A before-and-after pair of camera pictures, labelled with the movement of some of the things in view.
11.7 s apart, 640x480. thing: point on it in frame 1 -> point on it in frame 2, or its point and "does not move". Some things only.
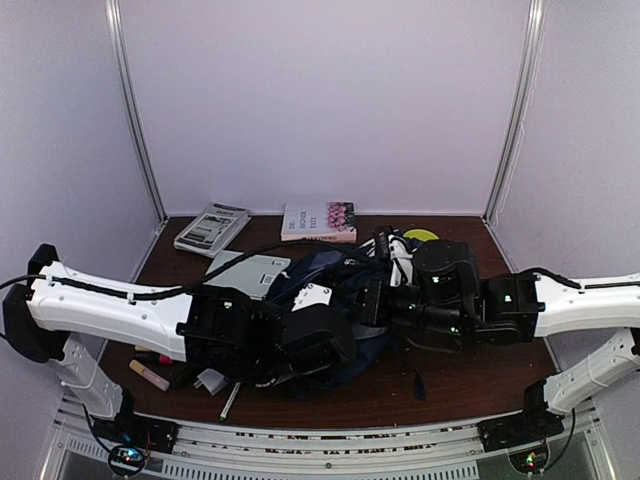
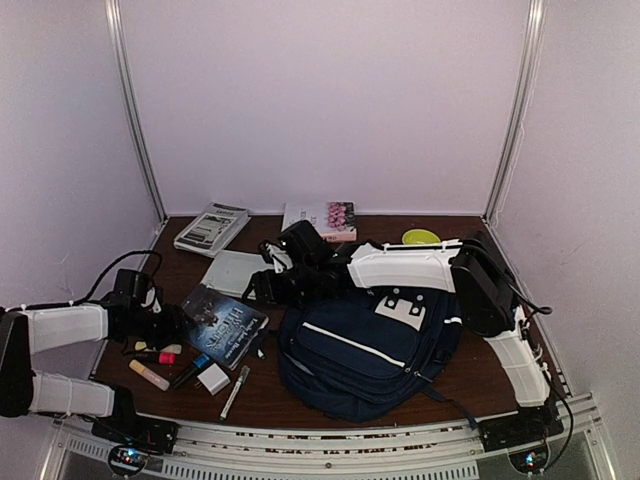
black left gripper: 325,371 -> 175,325
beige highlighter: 148,374 does not move
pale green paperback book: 251,277 does not move
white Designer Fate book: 322,221 does not move
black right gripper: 373,316 -> 273,296
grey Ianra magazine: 213,229 does not move
